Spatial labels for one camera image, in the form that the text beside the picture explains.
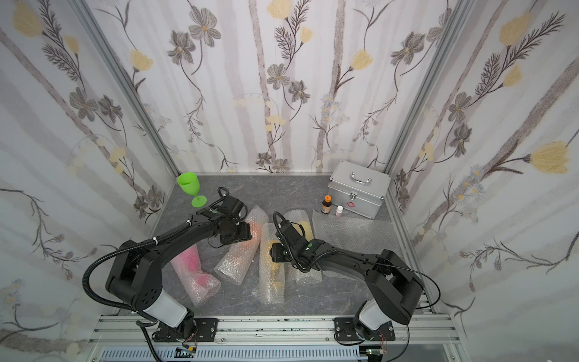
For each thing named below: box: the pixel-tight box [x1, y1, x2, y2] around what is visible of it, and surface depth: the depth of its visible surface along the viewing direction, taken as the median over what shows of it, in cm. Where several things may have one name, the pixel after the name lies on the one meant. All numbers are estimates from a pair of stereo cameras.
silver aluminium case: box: [327, 159, 392, 221], surface depth 100 cm
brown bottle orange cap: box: [321, 194, 333, 215], surface depth 103 cm
